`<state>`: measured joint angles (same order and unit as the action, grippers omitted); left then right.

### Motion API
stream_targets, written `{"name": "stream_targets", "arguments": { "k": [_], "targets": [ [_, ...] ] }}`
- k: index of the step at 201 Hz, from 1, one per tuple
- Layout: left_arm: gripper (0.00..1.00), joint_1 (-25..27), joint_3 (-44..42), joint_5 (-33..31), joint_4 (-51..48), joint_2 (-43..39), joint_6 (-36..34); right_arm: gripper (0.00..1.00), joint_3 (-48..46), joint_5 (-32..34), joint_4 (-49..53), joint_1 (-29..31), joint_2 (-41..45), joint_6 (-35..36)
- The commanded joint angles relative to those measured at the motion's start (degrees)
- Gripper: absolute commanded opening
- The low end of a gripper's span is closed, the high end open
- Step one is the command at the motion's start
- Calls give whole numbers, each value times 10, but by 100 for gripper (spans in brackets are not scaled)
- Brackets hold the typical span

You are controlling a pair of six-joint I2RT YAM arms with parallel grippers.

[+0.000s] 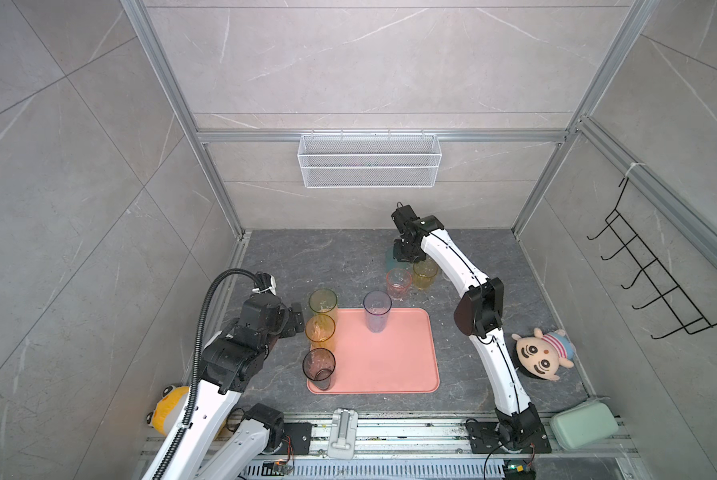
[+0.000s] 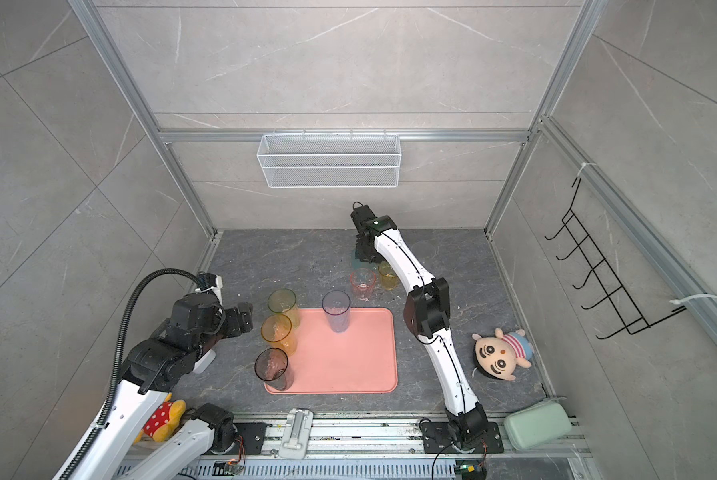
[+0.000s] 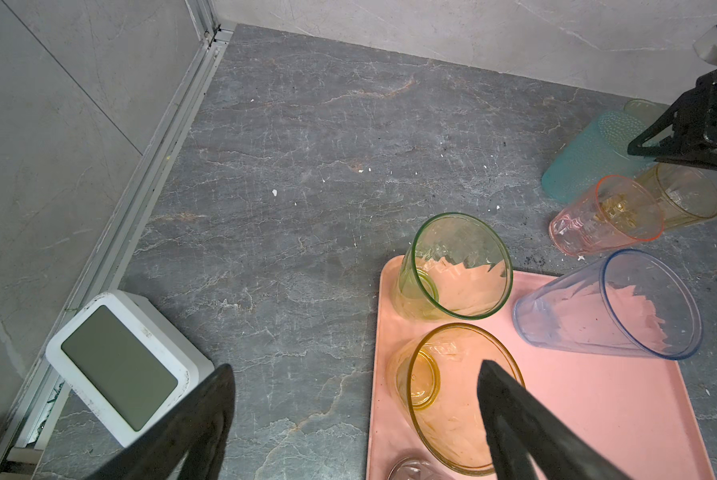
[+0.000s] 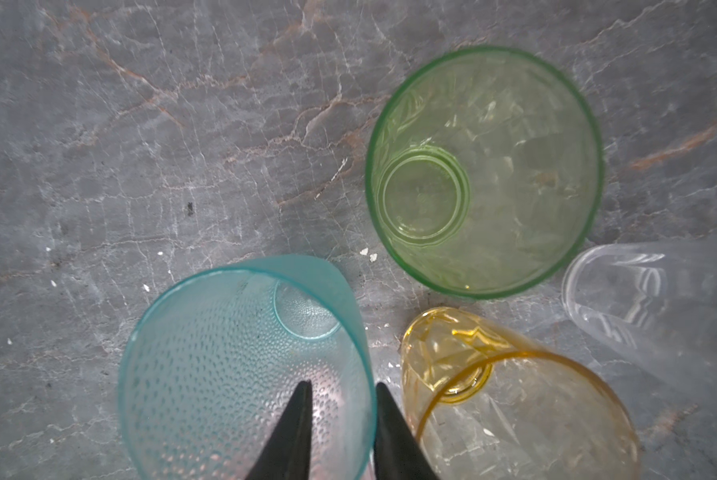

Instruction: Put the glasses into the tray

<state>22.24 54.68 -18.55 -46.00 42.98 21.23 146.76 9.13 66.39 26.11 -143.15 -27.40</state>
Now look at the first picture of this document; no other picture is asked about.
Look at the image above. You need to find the teal dimpled glass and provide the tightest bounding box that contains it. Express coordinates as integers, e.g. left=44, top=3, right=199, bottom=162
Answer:
left=386, top=245, right=398, bottom=272

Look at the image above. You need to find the short yellow glass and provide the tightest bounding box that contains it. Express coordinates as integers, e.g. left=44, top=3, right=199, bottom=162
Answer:
left=413, top=257, right=440, bottom=290

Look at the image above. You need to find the pink glass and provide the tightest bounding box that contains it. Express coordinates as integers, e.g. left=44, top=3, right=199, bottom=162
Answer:
left=386, top=267, right=413, bottom=301

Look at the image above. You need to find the tall yellow glass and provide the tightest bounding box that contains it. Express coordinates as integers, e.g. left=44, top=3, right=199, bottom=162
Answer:
left=304, top=314, right=336, bottom=351

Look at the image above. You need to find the tall green glass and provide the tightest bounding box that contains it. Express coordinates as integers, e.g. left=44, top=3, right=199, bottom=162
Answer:
left=308, top=288, right=338, bottom=322

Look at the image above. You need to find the tall blue glass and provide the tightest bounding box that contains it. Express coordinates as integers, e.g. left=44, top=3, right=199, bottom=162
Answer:
left=363, top=291, right=393, bottom=333

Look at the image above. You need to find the tall dark grey glass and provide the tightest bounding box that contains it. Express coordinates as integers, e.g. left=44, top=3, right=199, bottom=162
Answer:
left=302, top=348, right=336, bottom=391

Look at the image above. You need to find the pink tray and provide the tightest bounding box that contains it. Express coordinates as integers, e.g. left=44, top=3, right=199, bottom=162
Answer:
left=306, top=308, right=440, bottom=395

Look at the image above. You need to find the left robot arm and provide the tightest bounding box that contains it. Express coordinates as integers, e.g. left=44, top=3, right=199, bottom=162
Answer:
left=144, top=268, right=304, bottom=479

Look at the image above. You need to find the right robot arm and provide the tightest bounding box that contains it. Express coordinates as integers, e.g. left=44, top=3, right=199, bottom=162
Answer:
left=392, top=203, right=545, bottom=451

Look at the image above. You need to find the yellow plush toy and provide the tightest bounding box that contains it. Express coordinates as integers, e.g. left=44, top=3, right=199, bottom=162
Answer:
left=146, top=385, right=190, bottom=436

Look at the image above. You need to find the doll plush toy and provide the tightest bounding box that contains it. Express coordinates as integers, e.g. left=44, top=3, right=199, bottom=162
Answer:
left=512, top=328, right=576, bottom=381

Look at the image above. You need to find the mint green box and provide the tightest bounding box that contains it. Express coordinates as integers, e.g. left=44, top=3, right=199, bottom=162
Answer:
left=550, top=401, right=619, bottom=450

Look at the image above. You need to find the white wire basket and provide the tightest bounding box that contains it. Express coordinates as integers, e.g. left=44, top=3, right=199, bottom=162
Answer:
left=298, top=133, right=443, bottom=189

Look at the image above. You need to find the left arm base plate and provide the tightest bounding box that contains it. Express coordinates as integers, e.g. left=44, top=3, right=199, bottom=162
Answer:
left=274, top=422, right=314, bottom=455

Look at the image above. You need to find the white clamp on rail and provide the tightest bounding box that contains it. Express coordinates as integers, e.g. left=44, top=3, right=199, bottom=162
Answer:
left=328, top=408, right=359, bottom=460

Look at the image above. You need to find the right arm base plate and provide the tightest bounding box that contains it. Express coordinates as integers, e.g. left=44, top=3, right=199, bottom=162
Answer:
left=464, top=419, right=552, bottom=454

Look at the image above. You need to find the black wall hook rack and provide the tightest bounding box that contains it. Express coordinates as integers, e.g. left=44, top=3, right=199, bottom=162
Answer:
left=586, top=178, right=717, bottom=340

